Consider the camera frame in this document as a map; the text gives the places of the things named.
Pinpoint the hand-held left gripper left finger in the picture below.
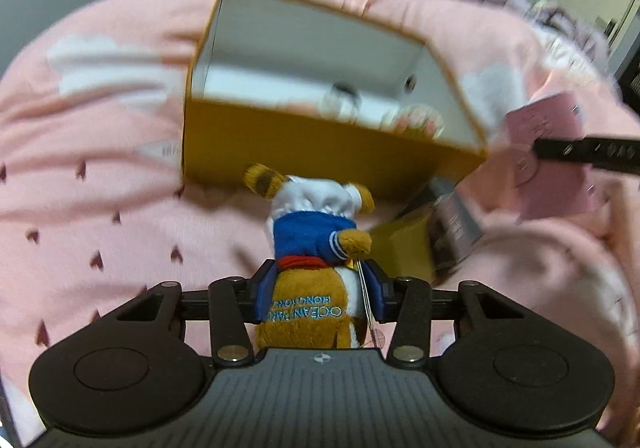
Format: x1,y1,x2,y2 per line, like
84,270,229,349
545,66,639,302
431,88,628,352
101,260,278,366

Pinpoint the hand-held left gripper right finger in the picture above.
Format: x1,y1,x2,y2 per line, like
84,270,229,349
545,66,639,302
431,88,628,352
361,260,540,365

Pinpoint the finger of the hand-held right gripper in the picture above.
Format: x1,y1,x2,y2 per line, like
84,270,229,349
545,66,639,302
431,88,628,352
533,137,640,175

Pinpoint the brown plush toy blue jacket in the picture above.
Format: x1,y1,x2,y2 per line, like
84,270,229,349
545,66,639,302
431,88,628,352
243,163,383,350

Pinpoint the yellow cardboard box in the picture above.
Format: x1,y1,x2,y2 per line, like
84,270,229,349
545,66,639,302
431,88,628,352
180,0,489,202

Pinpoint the small yellow box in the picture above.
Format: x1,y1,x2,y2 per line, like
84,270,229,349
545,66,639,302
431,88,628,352
371,215,437,285

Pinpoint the small grey box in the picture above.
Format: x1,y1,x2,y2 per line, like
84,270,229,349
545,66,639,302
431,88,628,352
427,177,485,275

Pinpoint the purple clothing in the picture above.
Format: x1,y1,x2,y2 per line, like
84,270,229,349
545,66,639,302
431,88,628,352
446,0,625,96

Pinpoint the small pink plush toy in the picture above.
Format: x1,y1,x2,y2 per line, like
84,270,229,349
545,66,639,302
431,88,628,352
382,104,447,139

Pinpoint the small white plush toy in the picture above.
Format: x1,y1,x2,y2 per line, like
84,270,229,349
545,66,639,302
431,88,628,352
319,82,363,123

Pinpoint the pink printed blanket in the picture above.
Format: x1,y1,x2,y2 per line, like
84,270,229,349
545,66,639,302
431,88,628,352
0,0,640,448

